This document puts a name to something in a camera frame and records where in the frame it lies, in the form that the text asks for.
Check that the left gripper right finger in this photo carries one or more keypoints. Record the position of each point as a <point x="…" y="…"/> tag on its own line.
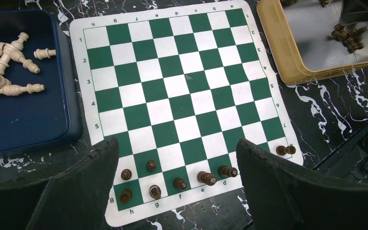
<point x="283" y="195"/>

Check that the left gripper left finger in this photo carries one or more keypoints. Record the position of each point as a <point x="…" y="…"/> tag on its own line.
<point x="68" y="195"/>

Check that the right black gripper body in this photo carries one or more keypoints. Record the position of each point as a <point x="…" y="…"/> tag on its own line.
<point x="354" y="11"/>

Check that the brown rook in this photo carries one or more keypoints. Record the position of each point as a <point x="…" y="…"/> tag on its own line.
<point x="284" y="150"/>
<point x="125" y="195"/>

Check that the brown pawn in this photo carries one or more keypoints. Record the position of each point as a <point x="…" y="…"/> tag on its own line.
<point x="126" y="174"/>
<point x="151" y="165"/>

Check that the brown queen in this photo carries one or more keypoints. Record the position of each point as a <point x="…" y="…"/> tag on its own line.
<point x="226" y="171"/>

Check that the brown knight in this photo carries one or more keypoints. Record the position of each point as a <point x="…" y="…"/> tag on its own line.
<point x="155" y="192"/>

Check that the brown king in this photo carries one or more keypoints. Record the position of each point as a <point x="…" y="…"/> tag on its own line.
<point x="206" y="178"/>

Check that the brown bishop chess piece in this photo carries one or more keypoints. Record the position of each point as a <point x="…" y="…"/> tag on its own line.
<point x="180" y="183"/>

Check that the pile of brown chess pieces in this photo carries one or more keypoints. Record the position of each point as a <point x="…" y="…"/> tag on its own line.
<point x="350" y="39"/>

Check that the green white chess board mat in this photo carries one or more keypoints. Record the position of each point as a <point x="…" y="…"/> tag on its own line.
<point x="179" y="86"/>

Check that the dark blue plastic bin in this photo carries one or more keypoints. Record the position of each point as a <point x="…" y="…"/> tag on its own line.
<point x="29" y="122"/>

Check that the black base frame rail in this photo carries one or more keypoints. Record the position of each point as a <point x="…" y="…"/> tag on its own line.
<point x="350" y="160"/>

